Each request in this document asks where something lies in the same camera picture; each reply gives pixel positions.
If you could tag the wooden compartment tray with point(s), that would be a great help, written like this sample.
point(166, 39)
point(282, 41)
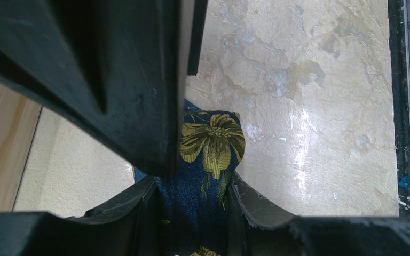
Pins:
point(18, 121)

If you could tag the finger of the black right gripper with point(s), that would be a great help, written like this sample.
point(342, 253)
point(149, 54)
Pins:
point(199, 19)
point(109, 67)

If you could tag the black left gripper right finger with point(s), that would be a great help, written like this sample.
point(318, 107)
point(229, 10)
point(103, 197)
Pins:
point(257, 226)

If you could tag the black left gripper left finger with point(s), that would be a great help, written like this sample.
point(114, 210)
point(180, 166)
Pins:
point(126, 224)

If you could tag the blue floral tie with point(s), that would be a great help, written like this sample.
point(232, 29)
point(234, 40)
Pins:
point(193, 202)

